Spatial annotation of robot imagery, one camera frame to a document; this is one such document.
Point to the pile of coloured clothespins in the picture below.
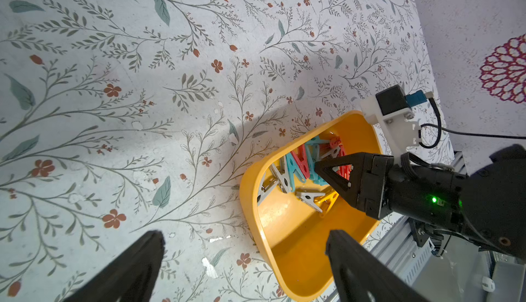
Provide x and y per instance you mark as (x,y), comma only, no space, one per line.
(296,171)

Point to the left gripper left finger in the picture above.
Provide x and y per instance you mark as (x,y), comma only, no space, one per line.
(131,276)

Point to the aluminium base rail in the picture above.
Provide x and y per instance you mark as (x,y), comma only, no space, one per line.
(416,259)

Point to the yellow plastic storage box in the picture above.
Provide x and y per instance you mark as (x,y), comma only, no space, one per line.
(289,234)

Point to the grey clothespin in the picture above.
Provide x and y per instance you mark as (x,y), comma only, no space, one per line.
(311,198)

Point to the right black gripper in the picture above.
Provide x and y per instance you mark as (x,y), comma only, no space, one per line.
(377,186)

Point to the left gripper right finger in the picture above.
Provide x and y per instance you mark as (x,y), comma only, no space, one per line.
(359,276)

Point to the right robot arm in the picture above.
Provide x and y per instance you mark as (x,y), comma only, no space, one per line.
(486,208)

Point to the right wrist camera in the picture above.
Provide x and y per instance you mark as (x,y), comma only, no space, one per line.
(392,110)

